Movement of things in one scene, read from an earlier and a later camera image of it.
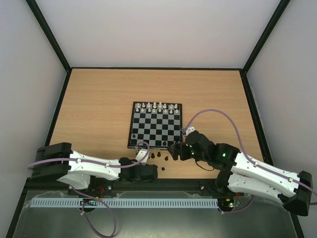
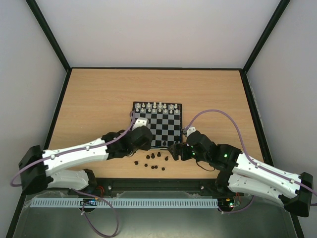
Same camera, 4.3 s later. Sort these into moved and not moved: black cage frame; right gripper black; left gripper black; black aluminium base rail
Moved: left gripper black
Not moved: black aluminium base rail; right gripper black; black cage frame
